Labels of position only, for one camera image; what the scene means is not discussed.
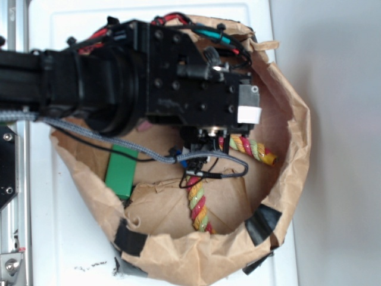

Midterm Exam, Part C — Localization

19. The silver corner bracket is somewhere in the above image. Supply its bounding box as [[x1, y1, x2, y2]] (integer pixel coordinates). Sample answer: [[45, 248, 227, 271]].
[[1, 252, 25, 285]]

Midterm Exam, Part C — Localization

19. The multicolour twisted rope toy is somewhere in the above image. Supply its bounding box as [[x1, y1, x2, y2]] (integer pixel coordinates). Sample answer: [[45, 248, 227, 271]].
[[180, 135, 278, 234]]

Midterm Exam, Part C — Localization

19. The green rectangular block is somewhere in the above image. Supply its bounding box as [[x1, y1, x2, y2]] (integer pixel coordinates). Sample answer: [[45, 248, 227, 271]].
[[105, 145, 138, 200]]

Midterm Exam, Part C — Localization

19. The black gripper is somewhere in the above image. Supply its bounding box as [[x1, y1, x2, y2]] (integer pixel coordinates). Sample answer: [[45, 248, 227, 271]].
[[146, 26, 262, 142]]

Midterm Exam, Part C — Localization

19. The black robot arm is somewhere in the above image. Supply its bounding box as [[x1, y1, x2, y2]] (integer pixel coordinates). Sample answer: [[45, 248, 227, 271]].
[[1, 14, 261, 136]]

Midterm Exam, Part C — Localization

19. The black metal bracket plate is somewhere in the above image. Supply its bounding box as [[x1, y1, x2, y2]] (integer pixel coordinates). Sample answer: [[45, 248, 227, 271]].
[[0, 125, 17, 211]]

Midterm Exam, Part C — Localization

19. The aluminium frame rail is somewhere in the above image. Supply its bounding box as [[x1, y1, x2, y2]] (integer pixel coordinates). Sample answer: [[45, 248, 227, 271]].
[[1, 1, 33, 285]]

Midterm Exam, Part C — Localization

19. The thin black wire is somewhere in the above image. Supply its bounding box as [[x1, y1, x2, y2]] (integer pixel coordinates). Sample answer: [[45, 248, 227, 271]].
[[50, 125, 230, 189]]

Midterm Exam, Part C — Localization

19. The brown paper bag bin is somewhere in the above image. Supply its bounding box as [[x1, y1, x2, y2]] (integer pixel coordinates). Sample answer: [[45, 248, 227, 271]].
[[51, 20, 311, 285]]

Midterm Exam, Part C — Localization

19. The gray braided cable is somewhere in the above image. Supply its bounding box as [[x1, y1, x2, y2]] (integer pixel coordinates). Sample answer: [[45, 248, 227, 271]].
[[0, 109, 249, 180]]

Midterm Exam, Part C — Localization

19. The gray plush mouse toy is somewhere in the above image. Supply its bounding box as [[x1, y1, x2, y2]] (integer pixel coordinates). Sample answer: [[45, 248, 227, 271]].
[[136, 120, 152, 132]]

